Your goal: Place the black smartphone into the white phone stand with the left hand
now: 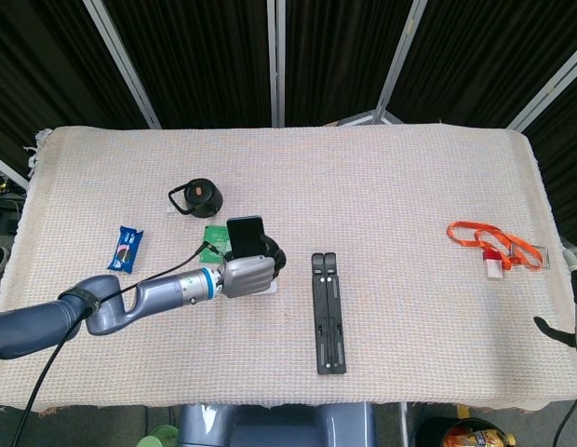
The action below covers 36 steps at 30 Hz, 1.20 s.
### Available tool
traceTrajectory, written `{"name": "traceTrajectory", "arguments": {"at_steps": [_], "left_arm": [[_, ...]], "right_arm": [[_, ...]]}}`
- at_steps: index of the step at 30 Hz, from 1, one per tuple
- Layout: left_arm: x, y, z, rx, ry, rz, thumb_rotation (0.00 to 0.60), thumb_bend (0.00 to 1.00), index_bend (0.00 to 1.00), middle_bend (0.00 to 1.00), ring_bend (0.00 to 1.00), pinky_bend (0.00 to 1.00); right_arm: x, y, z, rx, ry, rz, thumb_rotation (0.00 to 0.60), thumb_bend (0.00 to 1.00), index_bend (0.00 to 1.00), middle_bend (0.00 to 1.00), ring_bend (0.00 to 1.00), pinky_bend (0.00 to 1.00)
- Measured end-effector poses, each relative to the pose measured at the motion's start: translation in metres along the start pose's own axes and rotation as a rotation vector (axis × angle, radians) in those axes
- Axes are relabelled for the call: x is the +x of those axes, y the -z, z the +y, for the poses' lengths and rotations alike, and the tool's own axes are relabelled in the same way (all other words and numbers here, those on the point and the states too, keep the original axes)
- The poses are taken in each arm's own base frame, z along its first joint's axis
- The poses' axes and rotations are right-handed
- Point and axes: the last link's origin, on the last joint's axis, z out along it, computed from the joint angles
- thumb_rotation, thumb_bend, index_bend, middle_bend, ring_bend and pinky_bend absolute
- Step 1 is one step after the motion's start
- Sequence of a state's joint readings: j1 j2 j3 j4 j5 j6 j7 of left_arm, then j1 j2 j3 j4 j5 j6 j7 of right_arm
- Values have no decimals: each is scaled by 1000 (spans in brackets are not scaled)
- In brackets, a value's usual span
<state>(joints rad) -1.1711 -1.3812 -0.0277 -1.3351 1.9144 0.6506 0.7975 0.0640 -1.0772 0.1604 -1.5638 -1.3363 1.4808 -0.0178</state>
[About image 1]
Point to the beige woven tablecloth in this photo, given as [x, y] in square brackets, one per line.
[363, 186]

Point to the white phone stand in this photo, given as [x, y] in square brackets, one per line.
[272, 286]

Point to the green foil packet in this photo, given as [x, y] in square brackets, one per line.
[214, 235]

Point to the black smartphone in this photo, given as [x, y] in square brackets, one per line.
[245, 235]

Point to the blue cookie packet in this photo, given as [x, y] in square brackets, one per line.
[125, 249]

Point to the orange snack bag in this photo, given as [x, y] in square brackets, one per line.
[477, 435]

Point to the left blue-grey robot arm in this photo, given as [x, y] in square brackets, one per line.
[111, 305]

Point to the clear badge holder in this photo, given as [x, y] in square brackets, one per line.
[540, 249]

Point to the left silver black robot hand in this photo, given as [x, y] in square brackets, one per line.
[246, 277]

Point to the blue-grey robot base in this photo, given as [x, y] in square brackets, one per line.
[279, 426]

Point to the black electronic equipment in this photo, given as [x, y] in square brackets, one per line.
[4, 209]

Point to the grey partition frame post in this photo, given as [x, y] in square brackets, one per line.
[7, 170]
[123, 65]
[275, 60]
[546, 86]
[400, 60]

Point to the black folding laptop stand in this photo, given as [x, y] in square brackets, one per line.
[329, 316]

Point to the green plastic object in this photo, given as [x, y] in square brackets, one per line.
[160, 437]

